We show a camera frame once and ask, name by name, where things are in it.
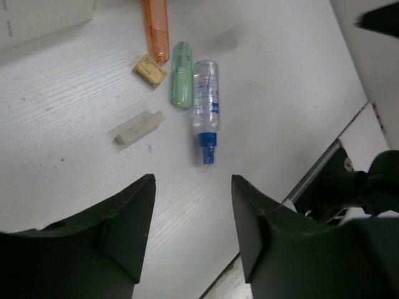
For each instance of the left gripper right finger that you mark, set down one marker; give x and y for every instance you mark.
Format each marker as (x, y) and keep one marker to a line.
(288, 255)

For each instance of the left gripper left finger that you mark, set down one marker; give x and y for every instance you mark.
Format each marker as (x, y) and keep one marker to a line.
(96, 253)

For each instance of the clear blue glue bottle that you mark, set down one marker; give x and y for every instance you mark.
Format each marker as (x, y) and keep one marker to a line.
(206, 118)

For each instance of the orange highlighter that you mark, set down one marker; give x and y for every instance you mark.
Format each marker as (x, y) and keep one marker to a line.
(156, 21)

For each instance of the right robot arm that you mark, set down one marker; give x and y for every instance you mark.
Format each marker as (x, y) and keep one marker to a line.
(383, 20)

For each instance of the grey eraser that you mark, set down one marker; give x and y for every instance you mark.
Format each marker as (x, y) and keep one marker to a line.
(141, 126)

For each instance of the green highlighter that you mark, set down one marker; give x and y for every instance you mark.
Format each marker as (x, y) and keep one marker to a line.
(182, 87)

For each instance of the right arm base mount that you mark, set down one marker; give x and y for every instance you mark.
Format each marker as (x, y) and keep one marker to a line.
(357, 176)

